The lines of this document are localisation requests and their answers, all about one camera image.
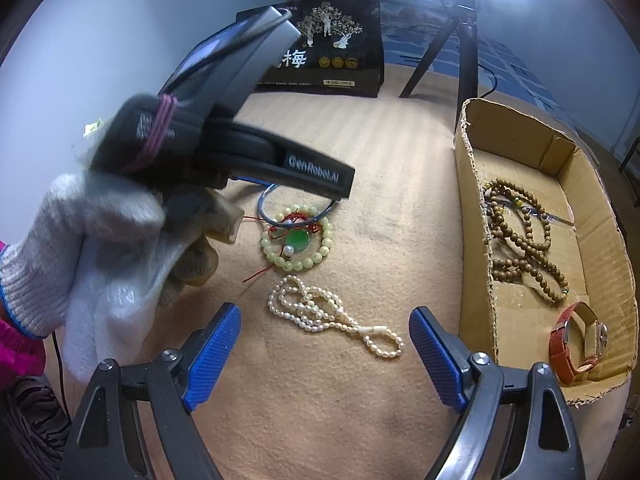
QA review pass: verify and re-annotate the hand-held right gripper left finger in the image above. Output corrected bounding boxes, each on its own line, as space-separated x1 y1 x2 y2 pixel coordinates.
59 302 243 480

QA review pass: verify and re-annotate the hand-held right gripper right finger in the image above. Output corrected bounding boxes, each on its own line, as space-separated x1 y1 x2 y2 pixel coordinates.
407 306 586 480

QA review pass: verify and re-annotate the white pearl necklace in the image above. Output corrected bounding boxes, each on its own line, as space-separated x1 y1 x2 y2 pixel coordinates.
267 275 405 361

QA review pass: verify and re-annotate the cardboard box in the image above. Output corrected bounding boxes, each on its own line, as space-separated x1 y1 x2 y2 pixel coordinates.
452 97 635 409

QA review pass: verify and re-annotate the person's left forearm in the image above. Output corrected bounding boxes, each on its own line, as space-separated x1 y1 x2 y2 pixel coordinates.
0 240 47 392

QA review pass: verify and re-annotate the person's left hand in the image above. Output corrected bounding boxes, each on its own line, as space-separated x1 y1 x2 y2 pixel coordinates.
0 170 222 382

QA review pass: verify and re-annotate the pink rubber band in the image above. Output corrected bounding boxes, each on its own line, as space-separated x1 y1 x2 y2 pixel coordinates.
119 92 182 173

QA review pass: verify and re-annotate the black printed gift box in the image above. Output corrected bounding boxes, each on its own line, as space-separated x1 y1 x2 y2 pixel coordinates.
236 0 385 99

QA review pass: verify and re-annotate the thin blue bangle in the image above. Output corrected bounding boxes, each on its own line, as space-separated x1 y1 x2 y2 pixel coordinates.
258 183 337 227

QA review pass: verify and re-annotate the zebra striped cloth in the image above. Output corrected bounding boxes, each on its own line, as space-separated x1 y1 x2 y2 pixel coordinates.
4 379 73 480

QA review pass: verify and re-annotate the black tripod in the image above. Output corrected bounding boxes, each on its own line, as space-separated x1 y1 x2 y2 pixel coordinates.
399 10 497 122

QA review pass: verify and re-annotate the watch with brown strap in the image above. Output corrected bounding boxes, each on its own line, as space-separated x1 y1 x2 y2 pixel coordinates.
549 302 611 387

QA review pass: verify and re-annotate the green pendant with red cord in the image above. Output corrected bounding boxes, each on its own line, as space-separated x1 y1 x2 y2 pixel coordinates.
242 207 322 285

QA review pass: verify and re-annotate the brown wooden bead necklace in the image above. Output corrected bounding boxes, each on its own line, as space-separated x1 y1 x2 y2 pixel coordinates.
481 177 571 307

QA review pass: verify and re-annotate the thin black cable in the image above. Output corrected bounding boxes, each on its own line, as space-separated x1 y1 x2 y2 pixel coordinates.
50 335 72 413

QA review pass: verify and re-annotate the pale yellow bead bracelet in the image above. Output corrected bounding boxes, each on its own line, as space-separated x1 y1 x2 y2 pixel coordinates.
260 205 334 271

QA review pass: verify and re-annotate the blue landscape wall poster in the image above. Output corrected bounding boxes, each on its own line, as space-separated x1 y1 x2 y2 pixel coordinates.
286 0 558 111

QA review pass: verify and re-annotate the small black camera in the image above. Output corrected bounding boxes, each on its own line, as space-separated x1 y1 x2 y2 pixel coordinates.
444 0 482 22

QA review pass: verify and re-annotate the black tripod cable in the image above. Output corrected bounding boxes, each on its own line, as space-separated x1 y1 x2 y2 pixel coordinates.
477 62 501 101

